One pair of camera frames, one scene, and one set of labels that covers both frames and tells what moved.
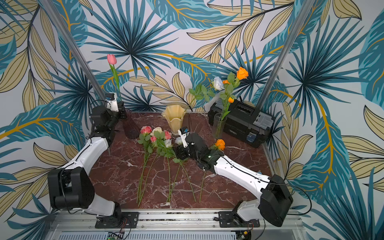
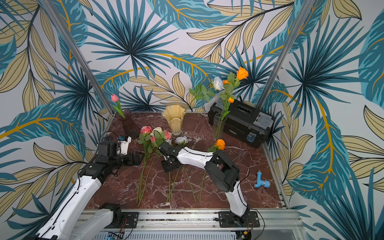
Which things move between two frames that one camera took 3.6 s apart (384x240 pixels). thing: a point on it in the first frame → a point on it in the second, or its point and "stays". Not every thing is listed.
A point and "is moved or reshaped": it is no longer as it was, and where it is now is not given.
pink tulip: x=112 y=60 → x=115 y=98
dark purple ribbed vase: x=131 y=128 stays
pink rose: x=144 y=139 stays
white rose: x=170 y=153 is moved or reshaped
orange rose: x=230 y=100 stays
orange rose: x=219 y=144 stays
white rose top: x=201 y=92 stays
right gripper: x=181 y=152 → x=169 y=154
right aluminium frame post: x=285 y=54 stays
